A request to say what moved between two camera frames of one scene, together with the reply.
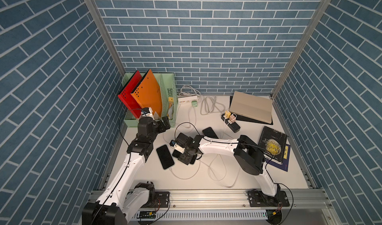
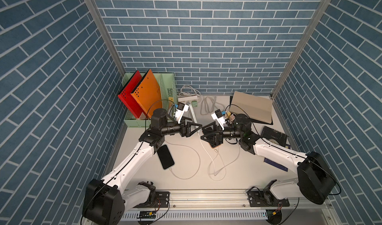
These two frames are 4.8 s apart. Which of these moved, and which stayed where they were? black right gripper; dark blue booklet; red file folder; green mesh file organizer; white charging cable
Moved: white charging cable; black right gripper
Stayed: dark blue booklet; green mesh file organizer; red file folder
